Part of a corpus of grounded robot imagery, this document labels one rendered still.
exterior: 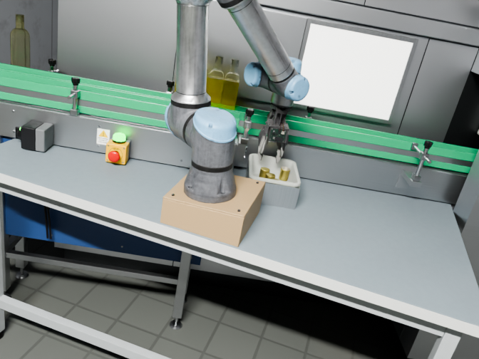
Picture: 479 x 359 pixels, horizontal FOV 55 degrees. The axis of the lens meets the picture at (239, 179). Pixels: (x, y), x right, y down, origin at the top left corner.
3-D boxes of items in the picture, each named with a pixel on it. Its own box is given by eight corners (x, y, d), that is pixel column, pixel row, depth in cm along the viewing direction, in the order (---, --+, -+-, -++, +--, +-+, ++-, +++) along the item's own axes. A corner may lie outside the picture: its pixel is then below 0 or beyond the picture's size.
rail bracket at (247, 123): (248, 134, 172) (254, 102, 167) (247, 149, 157) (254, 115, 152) (240, 132, 172) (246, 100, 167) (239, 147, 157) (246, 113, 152)
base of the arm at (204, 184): (229, 207, 124) (233, 174, 120) (176, 197, 126) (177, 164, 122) (239, 184, 137) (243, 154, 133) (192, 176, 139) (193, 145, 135)
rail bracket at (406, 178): (405, 186, 179) (425, 133, 170) (420, 206, 164) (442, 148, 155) (393, 184, 179) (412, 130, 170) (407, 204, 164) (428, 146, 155)
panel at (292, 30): (388, 122, 189) (416, 38, 175) (390, 125, 186) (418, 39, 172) (173, 83, 184) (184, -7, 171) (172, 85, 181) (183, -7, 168)
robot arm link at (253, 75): (265, 66, 132) (294, 68, 138) (244, 58, 140) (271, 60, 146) (260, 92, 135) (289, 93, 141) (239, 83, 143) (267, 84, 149)
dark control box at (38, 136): (53, 145, 164) (53, 123, 160) (44, 153, 156) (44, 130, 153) (30, 142, 163) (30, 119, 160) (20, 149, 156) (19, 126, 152)
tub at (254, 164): (290, 181, 172) (295, 159, 168) (296, 209, 151) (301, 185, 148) (244, 173, 171) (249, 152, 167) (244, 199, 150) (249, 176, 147)
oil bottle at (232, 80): (231, 126, 179) (241, 72, 170) (230, 131, 173) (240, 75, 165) (217, 124, 178) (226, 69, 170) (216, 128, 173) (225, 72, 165)
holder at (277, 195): (288, 177, 177) (293, 158, 174) (294, 209, 152) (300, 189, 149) (245, 169, 176) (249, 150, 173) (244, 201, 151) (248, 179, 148)
